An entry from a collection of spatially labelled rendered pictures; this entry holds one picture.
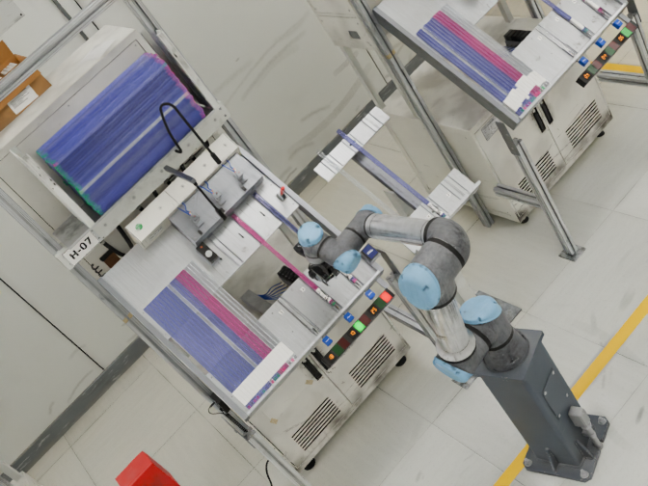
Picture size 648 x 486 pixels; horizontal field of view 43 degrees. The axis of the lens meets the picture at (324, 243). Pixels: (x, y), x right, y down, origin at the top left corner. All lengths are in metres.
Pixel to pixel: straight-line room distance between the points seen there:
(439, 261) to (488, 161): 1.50
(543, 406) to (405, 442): 0.81
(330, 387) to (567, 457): 0.97
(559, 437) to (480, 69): 1.36
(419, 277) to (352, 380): 1.40
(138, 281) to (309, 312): 0.61
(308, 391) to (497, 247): 1.13
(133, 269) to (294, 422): 0.90
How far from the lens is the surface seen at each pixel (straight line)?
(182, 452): 4.06
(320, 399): 3.33
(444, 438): 3.26
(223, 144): 2.97
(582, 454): 2.97
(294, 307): 2.83
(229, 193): 2.92
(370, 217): 2.38
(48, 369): 4.65
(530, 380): 2.60
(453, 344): 2.32
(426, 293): 2.04
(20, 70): 2.74
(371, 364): 3.42
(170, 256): 2.93
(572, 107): 3.84
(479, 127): 3.45
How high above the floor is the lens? 2.47
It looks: 34 degrees down
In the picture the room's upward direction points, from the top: 37 degrees counter-clockwise
